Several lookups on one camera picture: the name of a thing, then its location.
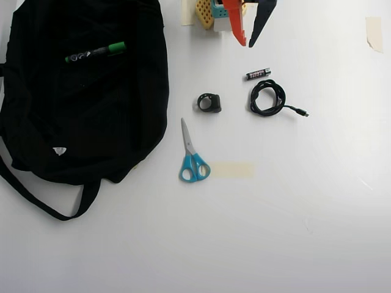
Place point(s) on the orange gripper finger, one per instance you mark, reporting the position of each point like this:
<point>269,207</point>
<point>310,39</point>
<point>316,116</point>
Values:
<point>236,21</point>

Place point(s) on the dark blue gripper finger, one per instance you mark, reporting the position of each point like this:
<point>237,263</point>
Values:
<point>259,21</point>

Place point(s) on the green marker with black label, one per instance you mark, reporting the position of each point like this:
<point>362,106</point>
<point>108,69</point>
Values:
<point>94,53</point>

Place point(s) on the beige tape strip by robot base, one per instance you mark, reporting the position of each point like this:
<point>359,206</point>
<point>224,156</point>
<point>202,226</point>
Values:
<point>187,12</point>

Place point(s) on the white grey teal robot arm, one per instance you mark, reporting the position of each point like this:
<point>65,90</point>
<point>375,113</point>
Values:
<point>221,21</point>

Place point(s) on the black fabric bag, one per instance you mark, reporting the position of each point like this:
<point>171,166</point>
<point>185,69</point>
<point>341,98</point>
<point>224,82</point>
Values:
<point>79,122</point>

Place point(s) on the yellow perforated base block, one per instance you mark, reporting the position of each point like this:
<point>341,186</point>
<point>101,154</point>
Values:
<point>203,13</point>

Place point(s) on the black AAA battery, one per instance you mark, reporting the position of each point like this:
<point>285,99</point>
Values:
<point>258,74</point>

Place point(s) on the torn beige masking tape piece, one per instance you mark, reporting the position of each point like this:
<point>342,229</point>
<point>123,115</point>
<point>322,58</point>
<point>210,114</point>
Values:
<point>374,32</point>

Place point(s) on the beige masking tape strip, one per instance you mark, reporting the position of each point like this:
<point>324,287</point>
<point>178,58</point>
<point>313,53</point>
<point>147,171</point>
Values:
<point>232,170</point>

